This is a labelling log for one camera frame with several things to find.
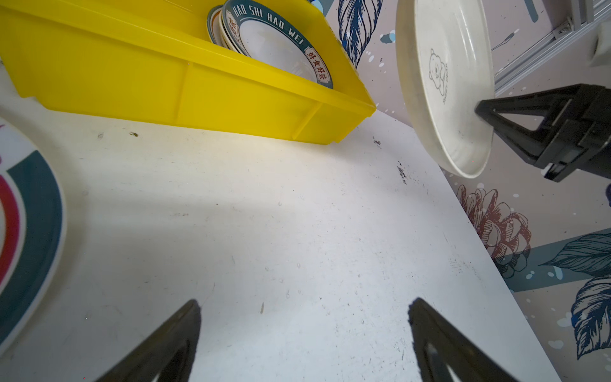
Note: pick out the yellow plastic bin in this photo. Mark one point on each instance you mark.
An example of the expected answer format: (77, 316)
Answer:
(154, 62)

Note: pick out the aluminium frame rail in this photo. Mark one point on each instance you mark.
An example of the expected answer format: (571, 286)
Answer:
(583, 16)

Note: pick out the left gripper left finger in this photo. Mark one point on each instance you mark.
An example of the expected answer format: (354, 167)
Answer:
(167, 354)

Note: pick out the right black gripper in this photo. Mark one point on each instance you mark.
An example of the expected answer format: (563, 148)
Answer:
(563, 129)

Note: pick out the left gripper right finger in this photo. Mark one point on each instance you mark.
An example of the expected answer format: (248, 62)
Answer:
(443, 353)

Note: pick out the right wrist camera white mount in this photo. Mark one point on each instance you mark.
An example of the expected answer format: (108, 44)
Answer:
(601, 54)

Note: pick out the plain cream plate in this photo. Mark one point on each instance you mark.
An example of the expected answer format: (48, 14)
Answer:
(445, 67)

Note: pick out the white plate red characters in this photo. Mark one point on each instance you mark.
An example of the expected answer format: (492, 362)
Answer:
(214, 27)

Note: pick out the green rim Hao Wei plate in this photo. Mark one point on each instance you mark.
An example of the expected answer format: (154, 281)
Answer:
(262, 34)

